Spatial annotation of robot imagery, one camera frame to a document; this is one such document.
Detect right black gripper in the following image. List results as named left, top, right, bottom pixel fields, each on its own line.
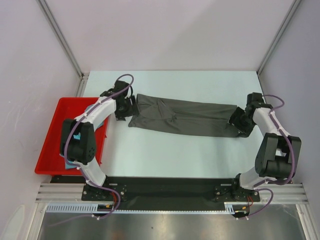
left=226, top=106, right=257, bottom=138

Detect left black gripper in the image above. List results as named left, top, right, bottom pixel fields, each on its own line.
left=114, top=95, right=139, bottom=122

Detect dark grey t-shirt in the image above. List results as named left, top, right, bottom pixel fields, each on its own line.
left=128, top=94, right=247, bottom=138

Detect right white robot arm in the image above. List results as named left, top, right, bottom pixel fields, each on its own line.
left=228, top=92, right=302, bottom=201

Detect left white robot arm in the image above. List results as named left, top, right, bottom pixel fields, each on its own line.
left=59, top=74, right=136, bottom=200

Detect teal t-shirt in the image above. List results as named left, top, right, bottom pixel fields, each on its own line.
left=60, top=103, right=108, bottom=170

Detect red plastic bin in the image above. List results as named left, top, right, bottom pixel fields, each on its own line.
left=34, top=97, right=98, bottom=176

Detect aluminium frame rail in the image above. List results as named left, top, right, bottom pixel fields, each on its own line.
left=35, top=183, right=309, bottom=205

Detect grey slotted cable duct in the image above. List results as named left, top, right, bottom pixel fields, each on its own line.
left=46, top=203, right=245, bottom=215

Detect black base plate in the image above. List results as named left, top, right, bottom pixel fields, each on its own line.
left=50, top=175, right=276, bottom=215

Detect right aluminium corner post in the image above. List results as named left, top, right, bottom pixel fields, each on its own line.
left=256, top=0, right=304, bottom=77

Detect aluminium corner post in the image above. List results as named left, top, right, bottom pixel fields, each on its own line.
left=36, top=0, right=85, bottom=80
left=256, top=0, right=304, bottom=77

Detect left aluminium corner post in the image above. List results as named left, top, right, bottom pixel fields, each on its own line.
left=36, top=0, right=85, bottom=80

